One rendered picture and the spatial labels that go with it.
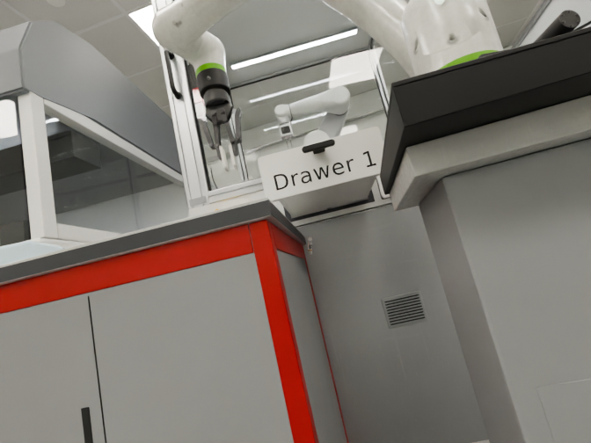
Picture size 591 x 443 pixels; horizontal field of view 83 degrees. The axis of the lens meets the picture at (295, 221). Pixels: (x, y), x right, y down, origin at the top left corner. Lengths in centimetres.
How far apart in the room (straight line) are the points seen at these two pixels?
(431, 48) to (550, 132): 23
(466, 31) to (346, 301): 77
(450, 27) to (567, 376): 49
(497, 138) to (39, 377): 72
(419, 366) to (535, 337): 67
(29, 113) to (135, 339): 91
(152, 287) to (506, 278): 49
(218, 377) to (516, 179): 48
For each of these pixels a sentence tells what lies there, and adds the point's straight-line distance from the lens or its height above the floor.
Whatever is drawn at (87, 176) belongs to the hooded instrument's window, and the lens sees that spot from 144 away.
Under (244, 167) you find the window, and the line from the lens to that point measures 119.
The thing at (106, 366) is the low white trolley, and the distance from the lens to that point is 61.
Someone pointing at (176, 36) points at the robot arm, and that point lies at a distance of 104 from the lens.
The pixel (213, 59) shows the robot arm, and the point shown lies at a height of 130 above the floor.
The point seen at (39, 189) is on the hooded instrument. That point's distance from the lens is 122.
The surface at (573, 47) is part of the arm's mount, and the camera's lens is 45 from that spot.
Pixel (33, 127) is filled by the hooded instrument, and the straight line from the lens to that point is 130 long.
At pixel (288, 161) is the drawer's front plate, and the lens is 79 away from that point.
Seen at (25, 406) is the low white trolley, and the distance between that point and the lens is 71.
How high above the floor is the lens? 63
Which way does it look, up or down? 10 degrees up
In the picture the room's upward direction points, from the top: 13 degrees counter-clockwise
